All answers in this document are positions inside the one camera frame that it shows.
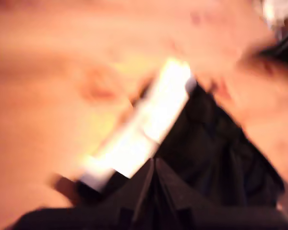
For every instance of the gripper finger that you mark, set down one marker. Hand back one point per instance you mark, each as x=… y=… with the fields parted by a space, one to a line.
x=139 y=191
x=175 y=196

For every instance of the black shorts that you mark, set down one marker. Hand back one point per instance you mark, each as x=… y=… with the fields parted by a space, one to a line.
x=206 y=143

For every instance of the black case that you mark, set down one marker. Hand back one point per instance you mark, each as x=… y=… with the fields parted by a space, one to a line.
x=283 y=45

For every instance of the white printed box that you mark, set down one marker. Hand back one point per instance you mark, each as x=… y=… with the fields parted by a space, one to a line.
x=276 y=12

